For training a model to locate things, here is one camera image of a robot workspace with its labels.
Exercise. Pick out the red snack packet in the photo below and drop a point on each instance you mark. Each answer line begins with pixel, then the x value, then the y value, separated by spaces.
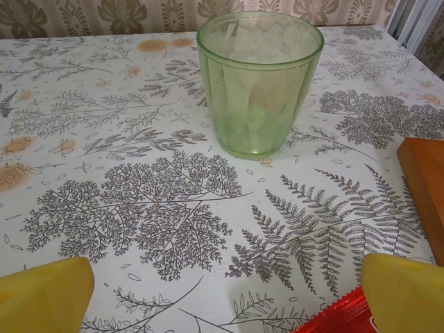
pixel 340 315

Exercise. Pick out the green glass tumbler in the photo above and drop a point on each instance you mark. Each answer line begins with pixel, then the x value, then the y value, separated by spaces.
pixel 256 104

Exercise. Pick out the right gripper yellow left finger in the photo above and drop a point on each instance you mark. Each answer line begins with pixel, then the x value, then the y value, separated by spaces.
pixel 41 298

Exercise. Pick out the aluminium frame corner post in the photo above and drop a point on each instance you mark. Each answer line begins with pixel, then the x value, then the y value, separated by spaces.
pixel 406 21

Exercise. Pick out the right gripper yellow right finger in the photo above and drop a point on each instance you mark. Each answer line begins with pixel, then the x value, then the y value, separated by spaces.
pixel 406 298

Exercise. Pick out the floral patterned tablecloth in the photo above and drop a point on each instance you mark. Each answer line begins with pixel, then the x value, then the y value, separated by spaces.
pixel 138 215

